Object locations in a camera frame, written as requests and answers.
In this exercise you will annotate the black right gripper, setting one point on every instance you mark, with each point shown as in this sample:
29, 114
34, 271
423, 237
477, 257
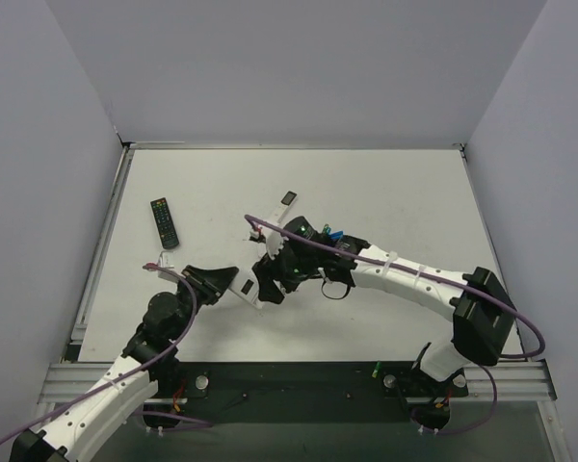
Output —
274, 277

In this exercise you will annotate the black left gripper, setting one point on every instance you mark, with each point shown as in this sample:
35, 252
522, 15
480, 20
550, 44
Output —
201, 287

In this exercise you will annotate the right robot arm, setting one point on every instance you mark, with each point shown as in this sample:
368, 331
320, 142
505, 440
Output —
475, 304

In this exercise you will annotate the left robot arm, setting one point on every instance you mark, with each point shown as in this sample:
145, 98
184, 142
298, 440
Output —
78, 430

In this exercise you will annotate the slim white remote control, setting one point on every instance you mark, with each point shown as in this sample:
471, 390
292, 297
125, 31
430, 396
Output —
282, 208

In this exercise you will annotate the black TV remote control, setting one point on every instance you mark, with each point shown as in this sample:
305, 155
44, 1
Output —
164, 223

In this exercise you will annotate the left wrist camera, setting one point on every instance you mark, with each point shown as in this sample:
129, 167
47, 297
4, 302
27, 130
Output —
165, 267

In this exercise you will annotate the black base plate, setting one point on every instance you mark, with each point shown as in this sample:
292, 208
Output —
296, 393

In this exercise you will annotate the aluminium frame rail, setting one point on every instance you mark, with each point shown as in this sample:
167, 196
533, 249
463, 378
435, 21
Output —
514, 380

